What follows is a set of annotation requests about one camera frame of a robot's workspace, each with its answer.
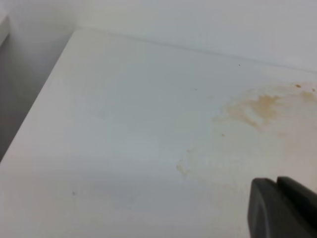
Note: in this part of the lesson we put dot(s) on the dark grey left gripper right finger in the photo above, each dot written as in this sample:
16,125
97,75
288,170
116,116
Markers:
302,198

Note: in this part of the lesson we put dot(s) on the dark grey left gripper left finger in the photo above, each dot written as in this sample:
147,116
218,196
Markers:
272,215

